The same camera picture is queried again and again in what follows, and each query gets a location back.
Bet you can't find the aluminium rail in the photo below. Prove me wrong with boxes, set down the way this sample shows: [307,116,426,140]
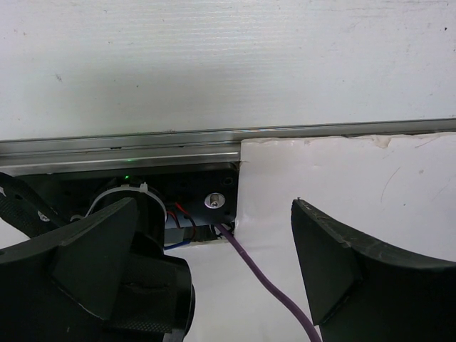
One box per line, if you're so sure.
[1,118,455,175]

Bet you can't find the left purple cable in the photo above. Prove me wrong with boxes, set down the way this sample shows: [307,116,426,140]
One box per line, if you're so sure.
[215,222,323,342]

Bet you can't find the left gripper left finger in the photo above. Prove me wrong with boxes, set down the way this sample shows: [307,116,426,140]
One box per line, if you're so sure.
[1,198,138,341]

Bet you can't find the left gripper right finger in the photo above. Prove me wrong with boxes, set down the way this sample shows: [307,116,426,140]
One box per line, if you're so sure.
[291,199,455,341]

